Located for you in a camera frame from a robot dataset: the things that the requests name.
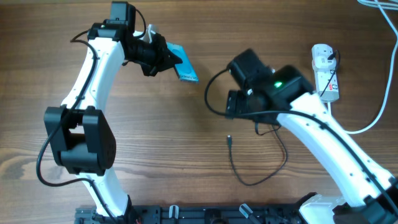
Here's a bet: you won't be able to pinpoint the Galaxy smartphone teal screen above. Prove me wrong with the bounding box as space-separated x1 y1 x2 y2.
167 42 199 83

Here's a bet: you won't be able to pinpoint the black USB charging cable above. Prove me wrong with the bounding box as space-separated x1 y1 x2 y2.
226 49 341 187

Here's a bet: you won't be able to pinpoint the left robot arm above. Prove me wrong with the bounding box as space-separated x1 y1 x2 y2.
44 1 198 223

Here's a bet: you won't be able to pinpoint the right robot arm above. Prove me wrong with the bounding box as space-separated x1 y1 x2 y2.
226 49 397 223

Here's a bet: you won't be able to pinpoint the white USB charger plug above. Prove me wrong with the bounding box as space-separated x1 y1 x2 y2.
312 55 336 72

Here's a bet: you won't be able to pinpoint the white power strip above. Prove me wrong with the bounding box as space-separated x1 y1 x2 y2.
312 44 340 103

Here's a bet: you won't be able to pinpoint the white power strip cord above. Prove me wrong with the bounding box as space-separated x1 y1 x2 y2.
326 0 398 135

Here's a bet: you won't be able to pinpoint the white cables in corner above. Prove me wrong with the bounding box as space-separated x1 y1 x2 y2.
356 0 398 11

